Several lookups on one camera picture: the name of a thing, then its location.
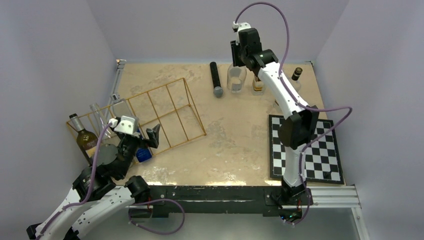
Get blue square bottle silver cap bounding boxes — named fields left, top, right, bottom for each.
left=135, top=134, right=153, bottom=163

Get clear round glass bottle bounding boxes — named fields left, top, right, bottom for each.
left=226, top=65, right=247, bottom=93

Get clear bottle round emblem label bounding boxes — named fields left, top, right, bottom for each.
left=252, top=76, right=266, bottom=96

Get clear bottle dark label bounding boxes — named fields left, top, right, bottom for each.
left=90, top=94, right=137, bottom=140

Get clear square bottle gold label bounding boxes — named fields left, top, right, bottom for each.
left=272, top=64, right=303, bottom=107

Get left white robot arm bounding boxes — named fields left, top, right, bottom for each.
left=26, top=123, right=161, bottom=240

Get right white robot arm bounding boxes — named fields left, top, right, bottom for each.
left=230, top=23, right=319, bottom=204

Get green wine bottle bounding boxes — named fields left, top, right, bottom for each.
left=69, top=113, right=98, bottom=166

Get black handheld microphone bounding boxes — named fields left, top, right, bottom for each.
left=209, top=61, right=224, bottom=98

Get black white chessboard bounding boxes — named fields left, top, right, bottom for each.
left=268, top=114, right=345, bottom=185

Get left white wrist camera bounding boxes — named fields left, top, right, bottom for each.
left=108, top=115, right=141, bottom=138

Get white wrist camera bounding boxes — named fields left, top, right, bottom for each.
left=232, top=21, right=251, bottom=33
left=108, top=115, right=141, bottom=138

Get gold wire wine rack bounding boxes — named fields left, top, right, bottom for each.
left=65, top=77, right=208, bottom=167

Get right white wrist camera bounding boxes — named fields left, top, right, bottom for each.
left=232, top=21, right=251, bottom=33

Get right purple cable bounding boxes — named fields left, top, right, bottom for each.
left=234, top=1, right=353, bottom=226

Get purple cable loop under table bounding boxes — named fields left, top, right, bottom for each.
left=128, top=198, right=186, bottom=236

